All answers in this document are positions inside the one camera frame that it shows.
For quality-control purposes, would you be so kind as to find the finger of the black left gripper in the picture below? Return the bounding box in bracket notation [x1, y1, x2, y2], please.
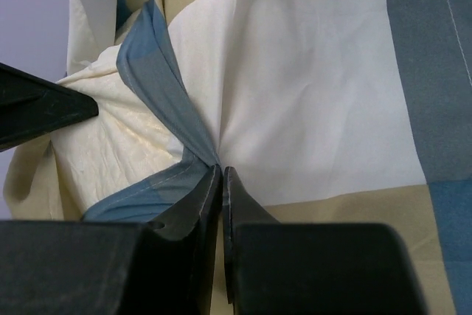
[0, 64, 99, 151]

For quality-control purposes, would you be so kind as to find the white pillow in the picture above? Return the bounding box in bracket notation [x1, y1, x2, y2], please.
[51, 46, 183, 212]

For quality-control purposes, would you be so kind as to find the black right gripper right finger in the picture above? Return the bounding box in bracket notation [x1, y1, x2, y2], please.
[223, 167, 428, 314]

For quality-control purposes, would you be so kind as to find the blue beige white checked pillowcase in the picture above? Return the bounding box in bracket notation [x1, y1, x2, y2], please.
[4, 0, 471, 314]

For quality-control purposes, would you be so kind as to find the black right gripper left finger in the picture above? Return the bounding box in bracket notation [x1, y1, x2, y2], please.
[1, 166, 222, 314]

